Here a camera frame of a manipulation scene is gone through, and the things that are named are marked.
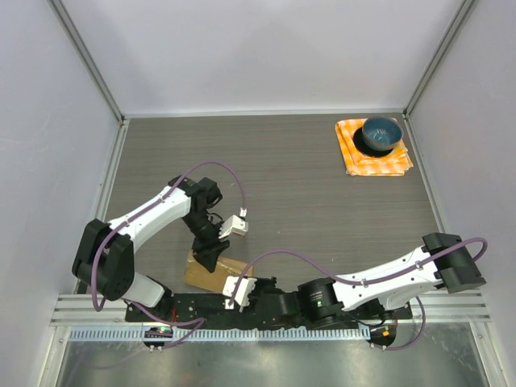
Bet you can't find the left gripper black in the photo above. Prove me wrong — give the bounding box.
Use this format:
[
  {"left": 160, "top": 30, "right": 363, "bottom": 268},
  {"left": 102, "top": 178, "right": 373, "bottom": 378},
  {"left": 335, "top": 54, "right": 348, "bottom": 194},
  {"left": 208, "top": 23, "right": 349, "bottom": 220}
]
[{"left": 181, "top": 210, "right": 231, "bottom": 272}]

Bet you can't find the brown cardboard express box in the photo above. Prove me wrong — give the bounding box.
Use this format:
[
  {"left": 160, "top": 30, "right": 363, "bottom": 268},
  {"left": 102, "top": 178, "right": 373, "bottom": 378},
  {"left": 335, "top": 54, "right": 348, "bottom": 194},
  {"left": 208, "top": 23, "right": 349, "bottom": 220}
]
[{"left": 183, "top": 252, "right": 247, "bottom": 293}]

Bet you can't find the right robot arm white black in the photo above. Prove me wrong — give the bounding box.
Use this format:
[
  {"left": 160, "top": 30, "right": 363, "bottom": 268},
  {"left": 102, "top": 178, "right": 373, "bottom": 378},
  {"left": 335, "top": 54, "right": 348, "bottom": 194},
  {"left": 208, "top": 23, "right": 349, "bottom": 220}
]
[{"left": 252, "top": 233, "right": 488, "bottom": 326}]

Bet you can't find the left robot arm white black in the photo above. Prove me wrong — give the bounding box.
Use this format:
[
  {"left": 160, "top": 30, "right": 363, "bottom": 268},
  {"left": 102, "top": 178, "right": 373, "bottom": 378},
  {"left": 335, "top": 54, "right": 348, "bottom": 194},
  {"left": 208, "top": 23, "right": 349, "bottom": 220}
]
[{"left": 72, "top": 177, "right": 230, "bottom": 322}]

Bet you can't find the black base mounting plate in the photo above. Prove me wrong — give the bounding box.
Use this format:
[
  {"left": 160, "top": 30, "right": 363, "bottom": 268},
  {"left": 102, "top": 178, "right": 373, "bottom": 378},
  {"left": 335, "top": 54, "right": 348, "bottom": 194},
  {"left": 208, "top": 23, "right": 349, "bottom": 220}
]
[{"left": 125, "top": 292, "right": 413, "bottom": 329}]

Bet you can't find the orange checkered cloth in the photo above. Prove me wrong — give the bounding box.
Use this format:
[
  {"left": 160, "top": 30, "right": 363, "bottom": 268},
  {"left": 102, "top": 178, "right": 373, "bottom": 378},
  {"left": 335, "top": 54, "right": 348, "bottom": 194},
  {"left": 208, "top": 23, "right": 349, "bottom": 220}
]
[{"left": 335, "top": 118, "right": 414, "bottom": 177}]

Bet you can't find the blue ceramic bowl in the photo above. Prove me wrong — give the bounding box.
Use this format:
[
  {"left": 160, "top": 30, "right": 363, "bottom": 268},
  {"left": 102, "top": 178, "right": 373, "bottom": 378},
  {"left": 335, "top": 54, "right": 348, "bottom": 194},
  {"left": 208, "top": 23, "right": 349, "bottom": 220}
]
[{"left": 362, "top": 117, "right": 403, "bottom": 152}]

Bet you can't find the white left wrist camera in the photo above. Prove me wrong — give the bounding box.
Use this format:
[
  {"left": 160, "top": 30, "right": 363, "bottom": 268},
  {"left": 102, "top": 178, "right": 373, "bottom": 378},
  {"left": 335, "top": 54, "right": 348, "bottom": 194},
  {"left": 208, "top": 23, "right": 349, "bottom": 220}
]
[{"left": 218, "top": 208, "right": 249, "bottom": 240}]

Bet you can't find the white slotted cable duct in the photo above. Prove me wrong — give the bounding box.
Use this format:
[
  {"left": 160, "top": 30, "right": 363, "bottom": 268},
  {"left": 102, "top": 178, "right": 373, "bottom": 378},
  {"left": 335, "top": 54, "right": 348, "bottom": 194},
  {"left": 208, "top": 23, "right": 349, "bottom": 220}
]
[{"left": 69, "top": 326, "right": 370, "bottom": 343}]

